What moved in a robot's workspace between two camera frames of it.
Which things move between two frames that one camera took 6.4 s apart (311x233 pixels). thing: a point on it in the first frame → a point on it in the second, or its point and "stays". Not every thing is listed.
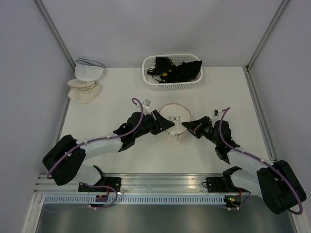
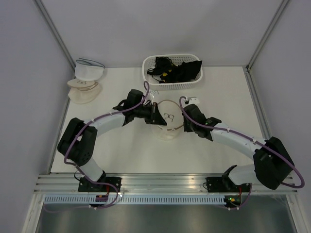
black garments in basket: (166, 71) stays
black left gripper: (163, 124) → (155, 116)
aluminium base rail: (134, 184) stays
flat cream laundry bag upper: (82, 85) stays
